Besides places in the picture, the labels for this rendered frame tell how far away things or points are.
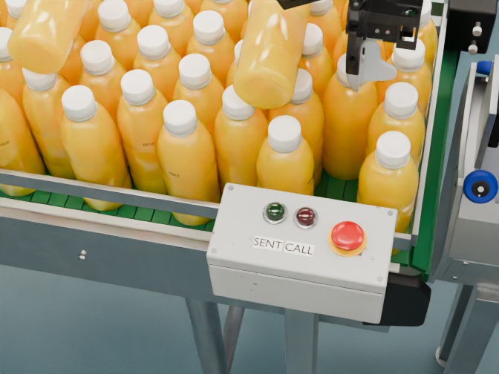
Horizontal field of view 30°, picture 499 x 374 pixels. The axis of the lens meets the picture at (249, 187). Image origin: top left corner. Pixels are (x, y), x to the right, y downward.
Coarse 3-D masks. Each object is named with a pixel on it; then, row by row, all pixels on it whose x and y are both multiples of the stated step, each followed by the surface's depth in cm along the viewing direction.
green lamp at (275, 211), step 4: (272, 204) 105; (276, 204) 105; (280, 204) 105; (268, 208) 104; (272, 208) 104; (276, 208) 104; (280, 208) 104; (268, 212) 104; (272, 212) 104; (276, 212) 104; (280, 212) 104; (284, 212) 105; (268, 216) 104; (272, 216) 104; (276, 216) 104; (280, 216) 104
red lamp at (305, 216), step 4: (304, 208) 104; (308, 208) 104; (300, 212) 104; (304, 212) 104; (308, 212) 104; (312, 212) 104; (296, 216) 104; (300, 216) 104; (304, 216) 104; (308, 216) 104; (312, 216) 104; (300, 220) 104; (304, 220) 104; (308, 220) 104; (312, 220) 104; (304, 224) 104; (308, 224) 104
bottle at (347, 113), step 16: (336, 80) 117; (336, 96) 117; (352, 96) 116; (368, 96) 117; (336, 112) 118; (352, 112) 118; (368, 112) 119; (336, 128) 121; (352, 128) 120; (336, 144) 124; (352, 144) 123; (336, 160) 127; (352, 160) 126; (336, 176) 130; (352, 176) 130
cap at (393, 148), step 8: (384, 136) 109; (392, 136) 109; (400, 136) 109; (376, 144) 109; (384, 144) 108; (392, 144) 108; (400, 144) 108; (408, 144) 108; (376, 152) 109; (384, 152) 107; (392, 152) 107; (400, 152) 107; (408, 152) 108; (384, 160) 108; (392, 160) 108; (400, 160) 108
